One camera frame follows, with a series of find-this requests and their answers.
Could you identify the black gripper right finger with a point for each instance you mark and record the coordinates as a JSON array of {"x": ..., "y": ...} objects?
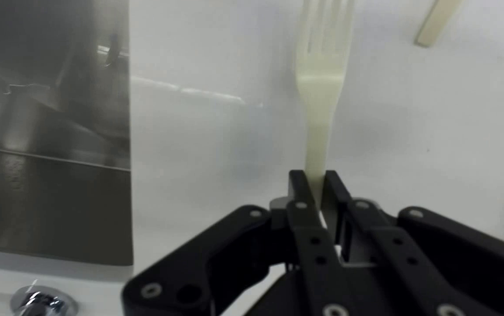
[{"x": 414, "y": 252}]

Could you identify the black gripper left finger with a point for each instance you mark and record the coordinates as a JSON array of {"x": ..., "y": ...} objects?
[{"x": 309, "y": 252}]

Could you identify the cream plastic fork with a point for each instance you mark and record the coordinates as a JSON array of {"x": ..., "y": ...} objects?
[{"x": 321, "y": 99}]

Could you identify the cream plastic spoon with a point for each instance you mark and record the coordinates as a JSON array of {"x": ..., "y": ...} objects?
[{"x": 435, "y": 23}]

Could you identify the stainless steel sink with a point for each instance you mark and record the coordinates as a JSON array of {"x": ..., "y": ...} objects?
[{"x": 46, "y": 146}]

